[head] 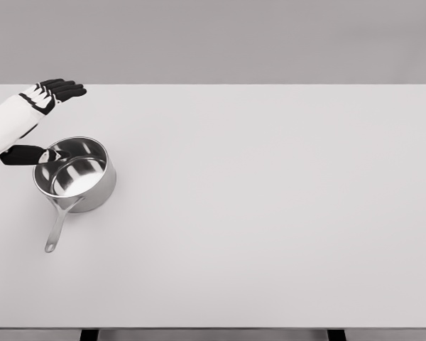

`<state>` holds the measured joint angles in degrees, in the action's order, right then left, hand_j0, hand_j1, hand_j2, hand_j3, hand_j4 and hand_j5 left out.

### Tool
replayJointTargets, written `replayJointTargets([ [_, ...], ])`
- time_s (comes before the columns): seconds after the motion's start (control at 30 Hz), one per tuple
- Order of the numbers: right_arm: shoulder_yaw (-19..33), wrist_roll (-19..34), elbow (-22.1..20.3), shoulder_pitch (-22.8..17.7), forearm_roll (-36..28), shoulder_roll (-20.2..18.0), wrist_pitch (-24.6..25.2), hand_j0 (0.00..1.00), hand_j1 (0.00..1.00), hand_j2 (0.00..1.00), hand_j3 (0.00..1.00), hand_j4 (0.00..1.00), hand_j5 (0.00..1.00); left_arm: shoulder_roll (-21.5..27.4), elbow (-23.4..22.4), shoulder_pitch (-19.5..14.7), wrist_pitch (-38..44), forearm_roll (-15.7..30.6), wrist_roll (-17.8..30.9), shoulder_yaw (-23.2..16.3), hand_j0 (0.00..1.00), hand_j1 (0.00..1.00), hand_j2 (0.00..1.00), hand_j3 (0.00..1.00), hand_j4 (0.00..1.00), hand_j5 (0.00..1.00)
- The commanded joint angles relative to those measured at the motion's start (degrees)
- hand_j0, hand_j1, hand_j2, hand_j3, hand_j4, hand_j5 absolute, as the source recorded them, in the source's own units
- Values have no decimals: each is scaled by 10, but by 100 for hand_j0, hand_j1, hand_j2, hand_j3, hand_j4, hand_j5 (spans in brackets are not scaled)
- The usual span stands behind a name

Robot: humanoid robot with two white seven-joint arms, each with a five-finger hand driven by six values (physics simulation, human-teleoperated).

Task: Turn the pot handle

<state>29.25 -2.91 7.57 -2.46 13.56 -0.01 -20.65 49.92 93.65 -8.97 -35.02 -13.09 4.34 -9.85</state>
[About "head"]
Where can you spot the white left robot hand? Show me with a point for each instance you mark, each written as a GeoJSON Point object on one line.
{"type": "Point", "coordinates": [17, 117]}

